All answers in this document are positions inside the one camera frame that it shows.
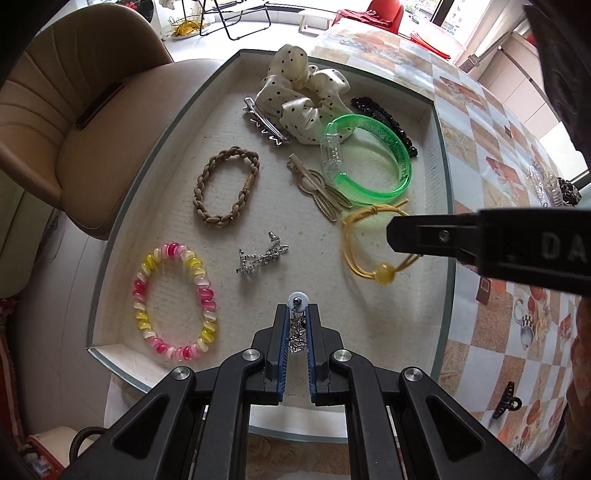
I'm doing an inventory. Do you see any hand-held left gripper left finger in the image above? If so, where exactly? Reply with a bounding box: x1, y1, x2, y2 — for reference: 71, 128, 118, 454
60, 303, 291, 480

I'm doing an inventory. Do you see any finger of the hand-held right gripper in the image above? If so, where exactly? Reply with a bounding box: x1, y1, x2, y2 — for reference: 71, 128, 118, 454
387, 212, 482, 267

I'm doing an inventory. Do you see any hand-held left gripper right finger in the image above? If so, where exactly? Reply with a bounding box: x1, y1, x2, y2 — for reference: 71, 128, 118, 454
305, 303, 539, 480

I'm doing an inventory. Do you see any silver chain earring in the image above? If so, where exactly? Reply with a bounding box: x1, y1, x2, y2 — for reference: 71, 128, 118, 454
236, 231, 291, 278
287, 292, 311, 356

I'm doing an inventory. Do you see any yellow cord bracelet with bead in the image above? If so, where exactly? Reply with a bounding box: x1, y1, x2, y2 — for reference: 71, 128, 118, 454
342, 199, 423, 286

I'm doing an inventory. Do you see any shallow grey cardboard tray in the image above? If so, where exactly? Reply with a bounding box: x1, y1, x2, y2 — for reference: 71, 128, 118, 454
85, 48, 459, 445

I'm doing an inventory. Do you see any pink yellow spiral bracelet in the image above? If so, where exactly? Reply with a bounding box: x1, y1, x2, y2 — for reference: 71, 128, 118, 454
133, 242, 220, 363

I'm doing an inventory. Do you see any brown braided hair tie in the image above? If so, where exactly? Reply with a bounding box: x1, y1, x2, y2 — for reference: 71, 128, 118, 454
193, 146, 260, 227

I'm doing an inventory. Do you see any white polka dot scrunchie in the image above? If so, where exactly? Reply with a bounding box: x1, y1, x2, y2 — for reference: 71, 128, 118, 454
255, 44, 352, 146

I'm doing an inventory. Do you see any person's right hand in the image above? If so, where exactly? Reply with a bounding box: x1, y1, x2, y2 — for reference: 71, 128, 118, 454
566, 302, 591, 416

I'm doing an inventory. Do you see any clear claw clip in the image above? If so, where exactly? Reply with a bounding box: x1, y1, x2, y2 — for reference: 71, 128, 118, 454
529, 166, 561, 208

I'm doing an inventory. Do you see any dark brown claw clip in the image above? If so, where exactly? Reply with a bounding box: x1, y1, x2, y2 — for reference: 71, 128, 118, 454
556, 178, 581, 208

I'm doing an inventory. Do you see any green translucent bangle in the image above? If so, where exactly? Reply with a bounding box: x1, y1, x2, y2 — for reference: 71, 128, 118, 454
321, 114, 413, 207

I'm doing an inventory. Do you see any patterned tablecloth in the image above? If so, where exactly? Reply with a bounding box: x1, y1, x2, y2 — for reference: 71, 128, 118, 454
106, 21, 583, 480

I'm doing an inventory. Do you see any beige hair clip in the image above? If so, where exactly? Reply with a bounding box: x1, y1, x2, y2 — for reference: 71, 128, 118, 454
286, 154, 354, 223

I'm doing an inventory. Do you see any black beaded hair clip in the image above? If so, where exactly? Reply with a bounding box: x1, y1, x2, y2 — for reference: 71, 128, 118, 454
350, 96, 419, 160

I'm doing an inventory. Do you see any black claw clip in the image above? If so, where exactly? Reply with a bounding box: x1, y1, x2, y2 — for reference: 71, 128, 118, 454
490, 381, 523, 420

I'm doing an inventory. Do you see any red flat tray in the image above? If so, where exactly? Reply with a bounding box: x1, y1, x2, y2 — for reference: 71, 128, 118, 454
409, 30, 465, 60

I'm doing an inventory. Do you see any silver metal hair clip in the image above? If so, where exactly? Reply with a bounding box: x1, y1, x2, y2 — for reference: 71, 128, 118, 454
242, 96, 293, 147

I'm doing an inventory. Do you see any white low bench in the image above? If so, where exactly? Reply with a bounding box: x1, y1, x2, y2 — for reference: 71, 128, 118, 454
298, 9, 331, 33

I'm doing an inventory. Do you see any beige leather chair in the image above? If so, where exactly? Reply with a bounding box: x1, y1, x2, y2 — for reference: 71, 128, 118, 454
0, 4, 174, 241

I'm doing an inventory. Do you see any pale upholstered seat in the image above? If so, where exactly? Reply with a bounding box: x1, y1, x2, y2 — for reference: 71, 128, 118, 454
0, 175, 61, 301

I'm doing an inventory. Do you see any black hose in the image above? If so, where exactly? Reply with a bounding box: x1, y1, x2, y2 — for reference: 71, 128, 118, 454
69, 425, 109, 462

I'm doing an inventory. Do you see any black frame folding chair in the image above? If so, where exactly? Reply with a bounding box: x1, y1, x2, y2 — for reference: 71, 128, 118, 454
182, 0, 273, 40

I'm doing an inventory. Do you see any wire basket with yellow contents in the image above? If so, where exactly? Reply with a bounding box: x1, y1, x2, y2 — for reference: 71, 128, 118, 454
168, 16, 204, 40

